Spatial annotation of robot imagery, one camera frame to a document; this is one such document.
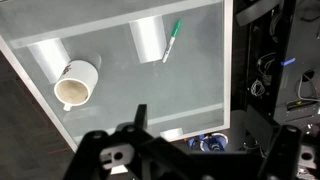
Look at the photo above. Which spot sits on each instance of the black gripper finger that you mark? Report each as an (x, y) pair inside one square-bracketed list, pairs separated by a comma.
[(140, 119)]

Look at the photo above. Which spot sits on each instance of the green marker pen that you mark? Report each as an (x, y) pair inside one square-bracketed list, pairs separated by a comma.
[(171, 40)]

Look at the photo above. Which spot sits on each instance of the white ceramic mug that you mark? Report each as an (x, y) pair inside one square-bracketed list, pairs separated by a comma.
[(76, 84)]

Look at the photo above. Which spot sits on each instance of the glass top table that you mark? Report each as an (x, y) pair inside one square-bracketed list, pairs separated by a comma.
[(125, 41)]

